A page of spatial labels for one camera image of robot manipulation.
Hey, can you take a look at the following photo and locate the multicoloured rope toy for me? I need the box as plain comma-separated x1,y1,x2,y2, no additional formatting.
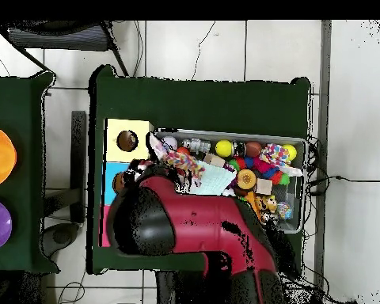
258,142,304,177
148,132,207,183

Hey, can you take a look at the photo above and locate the mint green knitted cloth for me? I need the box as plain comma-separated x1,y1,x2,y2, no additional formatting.
189,160,237,196

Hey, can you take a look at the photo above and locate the wooden box with three holes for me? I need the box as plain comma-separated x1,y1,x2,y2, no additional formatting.
99,118,155,249

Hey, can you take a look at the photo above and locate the silver mesh bin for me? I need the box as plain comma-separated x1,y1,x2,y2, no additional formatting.
153,127,308,234

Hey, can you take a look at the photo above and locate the plain wooden cube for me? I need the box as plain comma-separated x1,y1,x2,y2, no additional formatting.
254,177,274,196
203,152,226,168

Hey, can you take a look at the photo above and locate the small white baseball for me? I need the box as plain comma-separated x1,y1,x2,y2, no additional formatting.
161,135,179,152

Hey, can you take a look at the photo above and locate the plain yellow ball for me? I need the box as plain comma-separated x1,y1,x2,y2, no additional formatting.
215,139,234,158

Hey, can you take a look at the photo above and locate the toy hamburger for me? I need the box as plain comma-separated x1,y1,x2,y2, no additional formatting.
236,168,257,190

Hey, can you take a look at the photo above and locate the small brown football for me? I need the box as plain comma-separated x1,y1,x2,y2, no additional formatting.
245,141,263,158

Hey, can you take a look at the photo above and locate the black standing panel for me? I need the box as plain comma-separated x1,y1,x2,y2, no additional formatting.
70,110,87,222

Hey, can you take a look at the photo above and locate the grey round stand base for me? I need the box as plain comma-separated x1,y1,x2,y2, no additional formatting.
40,222,80,258

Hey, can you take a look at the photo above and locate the dark green side table cloth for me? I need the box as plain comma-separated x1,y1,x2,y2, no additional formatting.
0,70,59,274

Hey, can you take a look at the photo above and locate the black metal chair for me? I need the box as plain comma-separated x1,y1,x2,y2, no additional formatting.
0,20,129,77

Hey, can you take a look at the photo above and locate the orange plastic bowl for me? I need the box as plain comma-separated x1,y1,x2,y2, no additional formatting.
0,124,17,188

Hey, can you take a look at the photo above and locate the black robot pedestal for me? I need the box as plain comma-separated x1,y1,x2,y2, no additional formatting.
154,270,210,304

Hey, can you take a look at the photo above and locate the black power cable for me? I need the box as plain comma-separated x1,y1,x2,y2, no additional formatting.
307,174,380,184

